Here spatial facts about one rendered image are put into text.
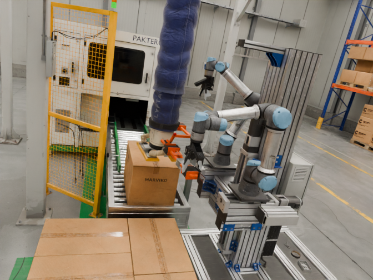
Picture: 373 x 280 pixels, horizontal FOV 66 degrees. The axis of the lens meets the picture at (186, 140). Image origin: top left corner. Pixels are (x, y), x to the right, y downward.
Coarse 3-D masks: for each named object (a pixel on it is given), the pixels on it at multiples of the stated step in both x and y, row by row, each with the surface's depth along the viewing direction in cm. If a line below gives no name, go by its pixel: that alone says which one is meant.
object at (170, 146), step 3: (165, 144) 199; (168, 144) 199; (171, 144) 200; (174, 144) 201; (177, 144) 201; (165, 147) 195; (168, 147) 192; (171, 147) 193; (174, 147) 194; (177, 147) 198; (165, 150) 196; (168, 150) 192; (171, 150) 193; (174, 150) 194; (177, 150) 195; (165, 153) 194; (168, 153) 193
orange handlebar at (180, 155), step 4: (180, 128) 251; (184, 132) 242; (188, 132) 239; (176, 136) 227; (180, 136) 229; (184, 136) 230; (188, 136) 231; (160, 140) 211; (168, 140) 212; (172, 152) 188; (176, 152) 189; (172, 156) 189; (176, 156) 184; (180, 156) 186; (180, 164) 174; (192, 176) 162; (196, 176) 163
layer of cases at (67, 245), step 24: (48, 240) 193; (72, 240) 197; (96, 240) 201; (120, 240) 206; (144, 240) 210; (168, 240) 215; (48, 264) 174; (72, 264) 177; (96, 264) 180; (120, 264) 184; (144, 264) 187; (168, 264) 191
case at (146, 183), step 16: (128, 144) 275; (128, 160) 265; (144, 160) 246; (160, 160) 252; (128, 176) 256; (144, 176) 237; (160, 176) 241; (176, 176) 245; (128, 192) 247; (144, 192) 243; (160, 192) 247
